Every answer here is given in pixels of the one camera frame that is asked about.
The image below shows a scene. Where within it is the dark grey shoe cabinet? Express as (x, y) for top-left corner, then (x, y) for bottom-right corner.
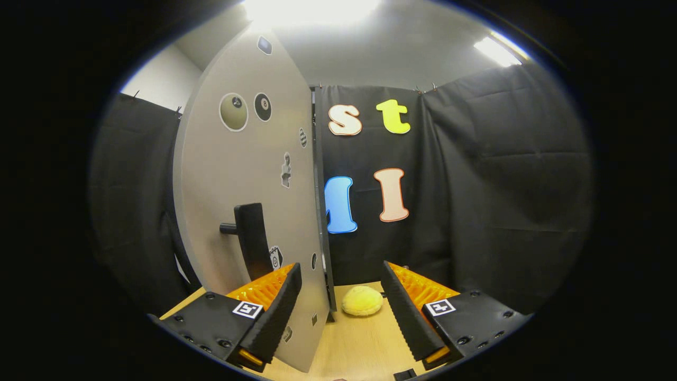
(310, 86), (337, 322)

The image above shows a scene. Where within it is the beige shoe cabinet door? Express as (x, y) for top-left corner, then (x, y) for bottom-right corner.
(173, 24), (331, 374)

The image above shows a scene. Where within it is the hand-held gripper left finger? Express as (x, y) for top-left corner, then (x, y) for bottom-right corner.
(150, 263), (303, 371)

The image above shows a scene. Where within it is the black backdrop cloth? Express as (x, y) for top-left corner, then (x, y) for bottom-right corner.
(87, 61), (593, 318)

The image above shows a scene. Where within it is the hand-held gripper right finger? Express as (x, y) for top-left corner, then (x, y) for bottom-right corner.
(381, 261), (532, 369)

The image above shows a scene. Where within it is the yellow round plush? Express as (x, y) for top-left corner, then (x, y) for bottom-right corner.
(342, 286), (384, 317)

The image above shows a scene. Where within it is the large ceiling light panel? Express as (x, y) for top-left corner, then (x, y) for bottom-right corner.
(243, 0), (381, 28)

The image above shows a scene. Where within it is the black cabinet door handle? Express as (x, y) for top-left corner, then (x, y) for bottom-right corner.
(219, 203), (275, 281)

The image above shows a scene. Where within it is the long ceiling light tube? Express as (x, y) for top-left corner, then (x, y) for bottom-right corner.
(473, 32), (530, 68)

